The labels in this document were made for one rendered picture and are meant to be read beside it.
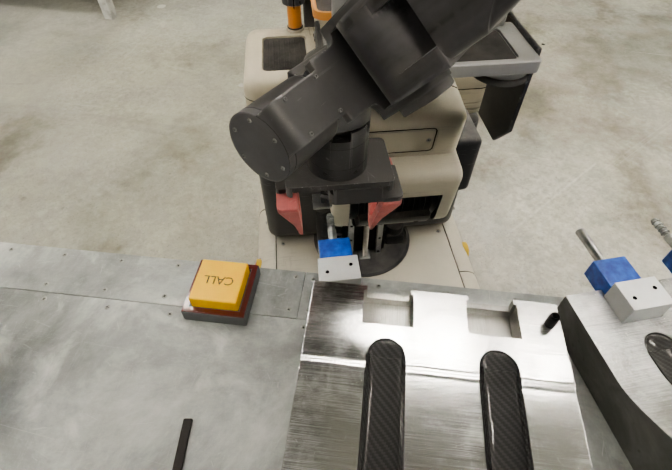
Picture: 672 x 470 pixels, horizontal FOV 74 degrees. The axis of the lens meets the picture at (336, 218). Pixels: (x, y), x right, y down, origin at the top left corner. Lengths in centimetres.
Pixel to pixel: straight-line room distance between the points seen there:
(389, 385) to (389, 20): 32
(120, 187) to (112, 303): 143
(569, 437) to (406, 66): 34
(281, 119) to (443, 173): 50
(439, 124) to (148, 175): 154
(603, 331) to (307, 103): 42
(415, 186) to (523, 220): 115
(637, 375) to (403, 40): 42
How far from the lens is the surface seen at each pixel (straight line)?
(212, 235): 174
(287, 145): 30
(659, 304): 60
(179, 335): 59
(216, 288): 57
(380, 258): 128
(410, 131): 73
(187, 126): 228
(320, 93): 31
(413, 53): 30
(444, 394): 45
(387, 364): 46
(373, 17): 31
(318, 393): 44
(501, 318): 53
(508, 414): 47
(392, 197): 43
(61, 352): 64
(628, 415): 56
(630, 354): 58
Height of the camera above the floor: 130
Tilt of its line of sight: 49 degrees down
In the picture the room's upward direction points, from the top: straight up
